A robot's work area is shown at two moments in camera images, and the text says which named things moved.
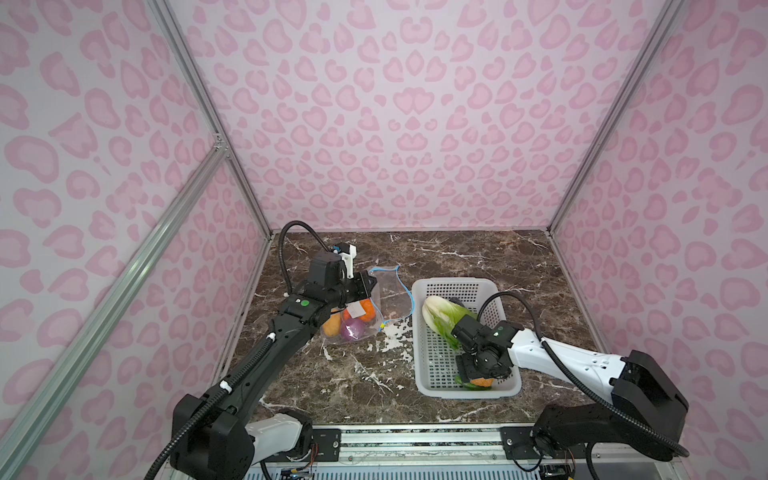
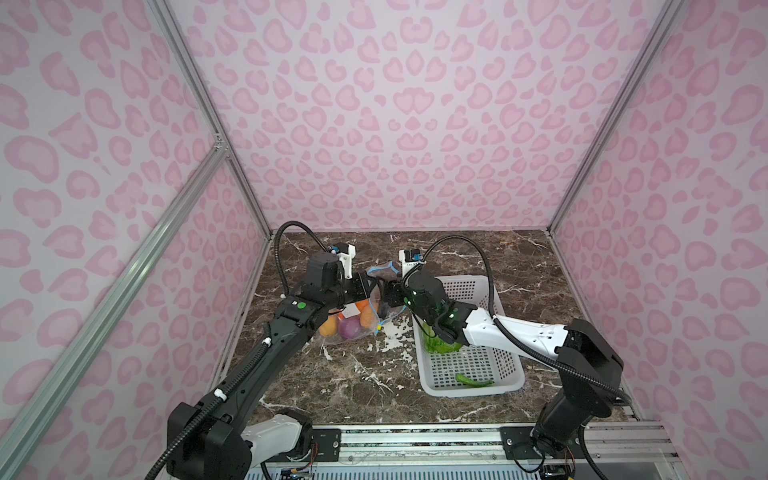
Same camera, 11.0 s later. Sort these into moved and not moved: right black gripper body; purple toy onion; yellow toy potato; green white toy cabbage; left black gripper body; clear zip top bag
Moved: green white toy cabbage; right black gripper body
Not moved: left black gripper body; clear zip top bag; yellow toy potato; purple toy onion
